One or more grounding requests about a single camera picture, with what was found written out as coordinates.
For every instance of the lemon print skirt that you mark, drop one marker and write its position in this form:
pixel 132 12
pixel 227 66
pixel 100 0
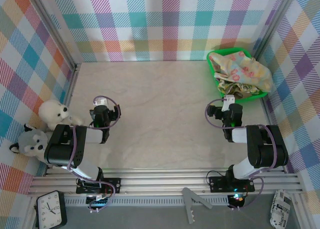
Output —
pixel 227 87

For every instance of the pastel floral skirt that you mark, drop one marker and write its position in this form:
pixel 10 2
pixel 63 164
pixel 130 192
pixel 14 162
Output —
pixel 240 69

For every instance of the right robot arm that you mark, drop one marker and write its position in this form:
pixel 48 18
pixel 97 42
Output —
pixel 265 149

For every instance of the white teddy bear plush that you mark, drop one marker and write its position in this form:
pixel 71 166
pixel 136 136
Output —
pixel 53 111

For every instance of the green plastic basket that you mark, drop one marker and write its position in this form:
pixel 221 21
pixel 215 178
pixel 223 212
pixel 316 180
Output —
pixel 212 69

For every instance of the grey husky plush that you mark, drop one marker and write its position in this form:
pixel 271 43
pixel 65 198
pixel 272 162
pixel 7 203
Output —
pixel 31 141

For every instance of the grey toothed plastic tool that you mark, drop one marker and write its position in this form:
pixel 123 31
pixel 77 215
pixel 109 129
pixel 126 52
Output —
pixel 188 204

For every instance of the newspaper print pouch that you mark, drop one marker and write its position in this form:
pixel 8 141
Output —
pixel 280 209

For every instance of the black alarm clock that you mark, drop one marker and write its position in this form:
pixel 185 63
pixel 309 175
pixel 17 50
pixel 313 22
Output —
pixel 51 210

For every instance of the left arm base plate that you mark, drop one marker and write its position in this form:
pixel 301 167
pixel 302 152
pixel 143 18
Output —
pixel 113 182

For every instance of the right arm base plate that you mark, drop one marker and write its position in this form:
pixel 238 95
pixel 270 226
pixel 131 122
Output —
pixel 217 184

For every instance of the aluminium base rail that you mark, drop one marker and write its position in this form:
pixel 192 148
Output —
pixel 162 181

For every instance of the aluminium corner post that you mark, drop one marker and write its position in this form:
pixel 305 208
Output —
pixel 273 24
pixel 53 29

